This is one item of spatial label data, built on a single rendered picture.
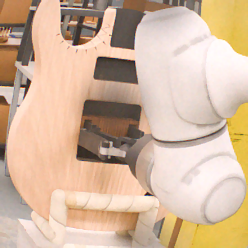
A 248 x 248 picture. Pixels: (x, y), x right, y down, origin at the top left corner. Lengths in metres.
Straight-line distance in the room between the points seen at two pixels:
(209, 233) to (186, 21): 1.53
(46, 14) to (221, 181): 0.47
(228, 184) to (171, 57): 0.17
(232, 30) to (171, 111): 1.34
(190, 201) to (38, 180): 0.41
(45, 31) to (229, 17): 1.12
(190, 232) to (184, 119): 1.48
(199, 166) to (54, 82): 0.39
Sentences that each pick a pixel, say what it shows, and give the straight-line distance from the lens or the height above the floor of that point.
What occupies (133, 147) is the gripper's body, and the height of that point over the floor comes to 1.33.
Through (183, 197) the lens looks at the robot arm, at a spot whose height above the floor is 1.32.
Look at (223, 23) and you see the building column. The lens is 2.28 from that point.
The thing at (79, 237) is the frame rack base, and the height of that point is 1.10.
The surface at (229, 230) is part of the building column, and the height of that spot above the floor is 0.84.
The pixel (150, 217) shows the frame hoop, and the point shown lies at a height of 1.17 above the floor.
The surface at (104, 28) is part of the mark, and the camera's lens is 1.28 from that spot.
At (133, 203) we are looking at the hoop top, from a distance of 1.29.
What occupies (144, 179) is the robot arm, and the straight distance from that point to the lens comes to 1.04.
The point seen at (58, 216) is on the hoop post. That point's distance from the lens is 1.25.
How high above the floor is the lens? 1.56
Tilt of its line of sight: 11 degrees down
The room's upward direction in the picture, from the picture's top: 10 degrees clockwise
